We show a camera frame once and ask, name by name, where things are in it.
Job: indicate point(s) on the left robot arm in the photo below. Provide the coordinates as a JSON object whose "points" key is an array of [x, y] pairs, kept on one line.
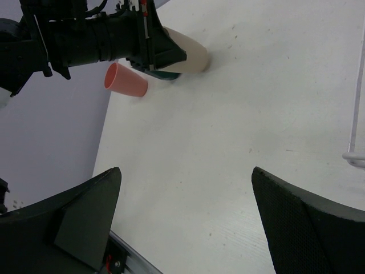
{"points": [[26, 44]]}

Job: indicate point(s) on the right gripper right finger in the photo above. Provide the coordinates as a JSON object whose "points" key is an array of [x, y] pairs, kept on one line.
{"points": [[307, 233]]}

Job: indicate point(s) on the white wire dish rack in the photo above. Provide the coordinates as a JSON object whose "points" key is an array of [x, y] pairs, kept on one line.
{"points": [[350, 156]]}

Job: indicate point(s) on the beige plastic cup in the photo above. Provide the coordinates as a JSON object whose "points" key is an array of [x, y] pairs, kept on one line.
{"points": [[197, 57]]}

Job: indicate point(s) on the dark green mug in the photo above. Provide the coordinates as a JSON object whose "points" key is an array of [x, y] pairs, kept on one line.
{"points": [[163, 75]]}

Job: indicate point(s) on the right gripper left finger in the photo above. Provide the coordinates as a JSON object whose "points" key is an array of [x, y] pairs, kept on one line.
{"points": [[65, 233]]}

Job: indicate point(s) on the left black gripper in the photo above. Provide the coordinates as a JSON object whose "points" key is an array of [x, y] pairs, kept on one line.
{"points": [[108, 37]]}

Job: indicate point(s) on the aluminium mounting rail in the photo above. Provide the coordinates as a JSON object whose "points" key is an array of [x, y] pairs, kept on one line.
{"points": [[120, 257]]}

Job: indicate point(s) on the salmon pink plastic cup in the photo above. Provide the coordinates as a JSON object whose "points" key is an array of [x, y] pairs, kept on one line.
{"points": [[123, 80]]}

